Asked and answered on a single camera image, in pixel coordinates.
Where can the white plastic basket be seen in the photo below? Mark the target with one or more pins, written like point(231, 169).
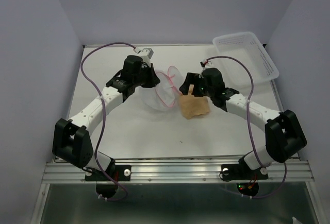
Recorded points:
point(245, 47)

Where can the white mesh laundry bag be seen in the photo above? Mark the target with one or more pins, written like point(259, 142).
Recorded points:
point(165, 95)

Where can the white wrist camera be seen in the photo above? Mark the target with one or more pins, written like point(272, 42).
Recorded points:
point(205, 64)
point(144, 53)

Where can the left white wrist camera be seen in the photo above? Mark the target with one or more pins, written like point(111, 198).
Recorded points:
point(144, 53)

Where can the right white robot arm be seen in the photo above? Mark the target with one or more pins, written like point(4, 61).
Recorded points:
point(283, 133)

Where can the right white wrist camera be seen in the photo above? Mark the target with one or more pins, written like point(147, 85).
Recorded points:
point(205, 64)

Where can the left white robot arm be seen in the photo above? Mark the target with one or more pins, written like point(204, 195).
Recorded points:
point(72, 137)

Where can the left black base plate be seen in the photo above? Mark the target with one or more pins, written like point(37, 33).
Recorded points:
point(119, 173)

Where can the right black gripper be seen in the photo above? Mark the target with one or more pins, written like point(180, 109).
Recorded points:
point(191, 79)

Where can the aluminium mounting rail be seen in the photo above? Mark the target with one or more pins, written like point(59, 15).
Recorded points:
point(163, 171)

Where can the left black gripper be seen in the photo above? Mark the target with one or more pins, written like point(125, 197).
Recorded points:
point(153, 80)

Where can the beige bra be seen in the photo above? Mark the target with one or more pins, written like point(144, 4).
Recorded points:
point(192, 106)

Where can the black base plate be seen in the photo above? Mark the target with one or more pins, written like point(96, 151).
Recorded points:
point(119, 173)
point(240, 172)

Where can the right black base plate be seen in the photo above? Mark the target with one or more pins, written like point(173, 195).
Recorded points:
point(240, 172)

